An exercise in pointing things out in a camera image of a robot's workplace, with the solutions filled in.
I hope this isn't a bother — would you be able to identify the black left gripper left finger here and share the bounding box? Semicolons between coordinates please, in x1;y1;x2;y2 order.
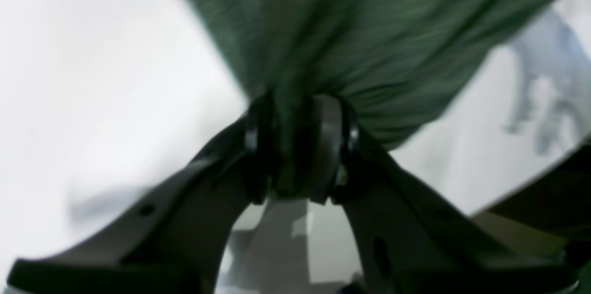
7;96;274;294

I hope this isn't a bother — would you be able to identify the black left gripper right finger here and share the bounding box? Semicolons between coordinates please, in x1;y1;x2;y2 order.
309;96;578;294

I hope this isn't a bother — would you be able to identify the green long sleeve shirt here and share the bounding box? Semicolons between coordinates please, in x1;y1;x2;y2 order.
159;0;568;198

